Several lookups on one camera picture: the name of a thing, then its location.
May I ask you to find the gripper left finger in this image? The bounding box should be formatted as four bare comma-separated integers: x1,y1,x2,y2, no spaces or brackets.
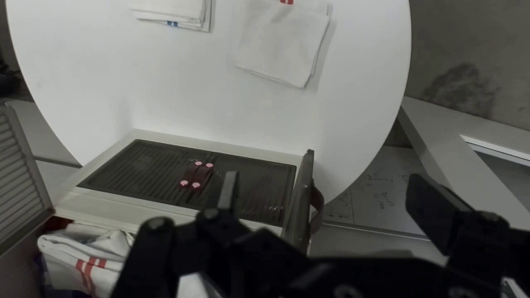
110,171,290,298

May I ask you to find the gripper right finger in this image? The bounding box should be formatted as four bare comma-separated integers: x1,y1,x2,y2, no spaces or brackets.
405,174,530,298

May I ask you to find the whiteboard with scribbles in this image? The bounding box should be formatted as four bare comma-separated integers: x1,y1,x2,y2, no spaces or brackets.
322,145,429,237

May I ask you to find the white bench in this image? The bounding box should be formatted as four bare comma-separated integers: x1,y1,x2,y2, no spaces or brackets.
397,96,530,232

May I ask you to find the crumpled white red-striped towel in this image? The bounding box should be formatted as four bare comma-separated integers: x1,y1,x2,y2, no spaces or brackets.
36,223,139,298

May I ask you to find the folded white red-striped towel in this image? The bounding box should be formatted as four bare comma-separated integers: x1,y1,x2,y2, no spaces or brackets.
233,0,334,89

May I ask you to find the folded white blue-striped towel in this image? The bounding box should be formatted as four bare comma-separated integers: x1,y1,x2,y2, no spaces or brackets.
130,0,212,33

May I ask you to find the brown leather door handle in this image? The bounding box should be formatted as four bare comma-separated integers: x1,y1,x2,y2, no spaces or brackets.
308,184,326,235
178,160,204,189
190,162,215,191

